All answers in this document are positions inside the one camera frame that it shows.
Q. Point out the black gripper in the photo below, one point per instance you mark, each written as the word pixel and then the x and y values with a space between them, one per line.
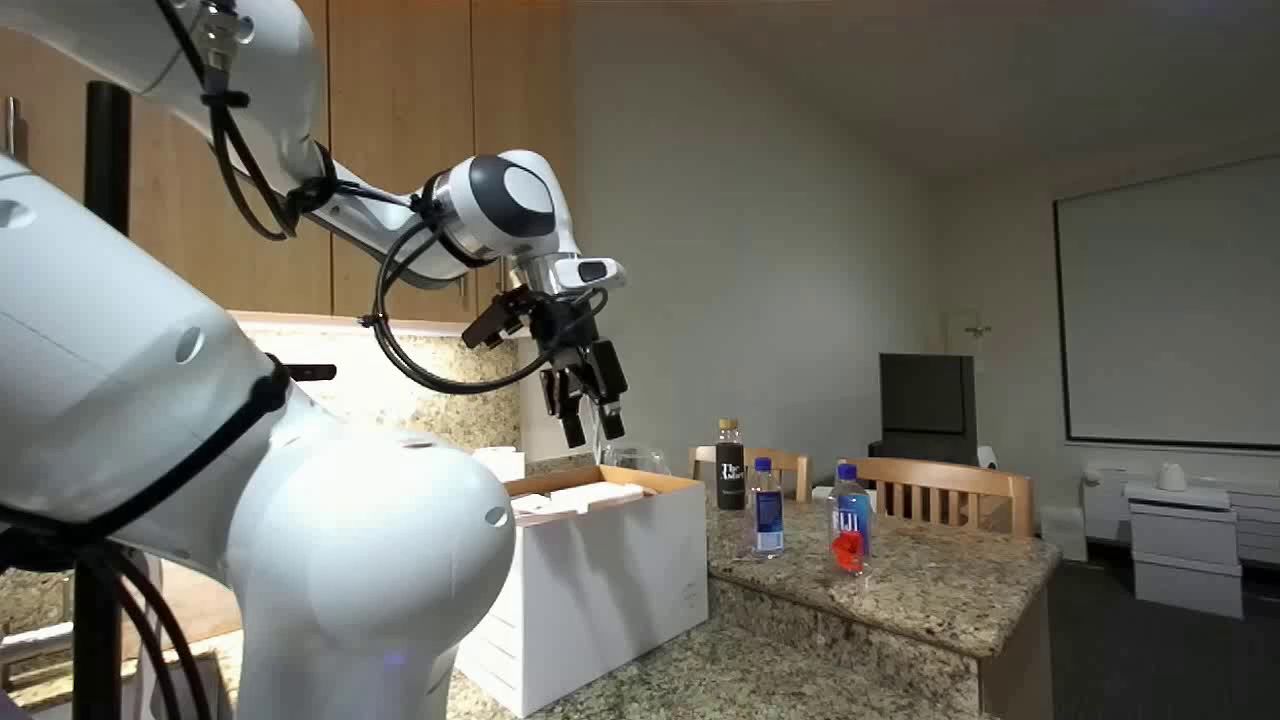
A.
pixel 569 325

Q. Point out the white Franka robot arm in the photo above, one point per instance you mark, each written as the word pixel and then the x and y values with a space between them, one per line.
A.
pixel 334 561

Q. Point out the plain white flat box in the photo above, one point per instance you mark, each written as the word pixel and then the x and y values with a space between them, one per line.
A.
pixel 582 497

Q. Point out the dark bottle black label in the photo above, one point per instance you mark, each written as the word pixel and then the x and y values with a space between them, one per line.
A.
pixel 731 475

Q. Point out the white cardboard box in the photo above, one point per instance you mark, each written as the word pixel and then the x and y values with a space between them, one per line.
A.
pixel 600 584

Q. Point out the clear bottle red blue label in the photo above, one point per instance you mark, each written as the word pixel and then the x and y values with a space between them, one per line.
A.
pixel 849 527

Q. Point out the small white floor box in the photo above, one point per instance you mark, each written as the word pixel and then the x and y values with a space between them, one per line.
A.
pixel 1062 529

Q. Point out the narrow wooden chair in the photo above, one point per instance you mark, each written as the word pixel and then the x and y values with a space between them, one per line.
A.
pixel 788 471

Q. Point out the black horizontal clamp bar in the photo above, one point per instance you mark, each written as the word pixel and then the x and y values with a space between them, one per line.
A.
pixel 314 371

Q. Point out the black monitor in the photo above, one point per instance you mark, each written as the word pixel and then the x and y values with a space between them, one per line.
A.
pixel 926 397

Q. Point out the wide wooden chair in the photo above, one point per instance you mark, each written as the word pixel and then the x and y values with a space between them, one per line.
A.
pixel 945 490

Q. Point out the black stand pole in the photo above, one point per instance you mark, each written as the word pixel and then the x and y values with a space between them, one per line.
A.
pixel 104 145

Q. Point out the white cup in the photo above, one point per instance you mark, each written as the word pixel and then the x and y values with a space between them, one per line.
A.
pixel 1175 479

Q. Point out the white projection screen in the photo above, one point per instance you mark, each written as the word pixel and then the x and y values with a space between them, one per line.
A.
pixel 1175 306

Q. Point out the white drawer unit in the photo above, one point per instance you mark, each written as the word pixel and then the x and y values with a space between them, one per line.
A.
pixel 1185 554

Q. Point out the white low sideboard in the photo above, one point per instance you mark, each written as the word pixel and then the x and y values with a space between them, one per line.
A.
pixel 1263 512

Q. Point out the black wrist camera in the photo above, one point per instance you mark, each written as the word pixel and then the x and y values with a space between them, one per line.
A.
pixel 497 321

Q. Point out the wooden wall cabinets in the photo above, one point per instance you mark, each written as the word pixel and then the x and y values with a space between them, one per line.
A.
pixel 402 83

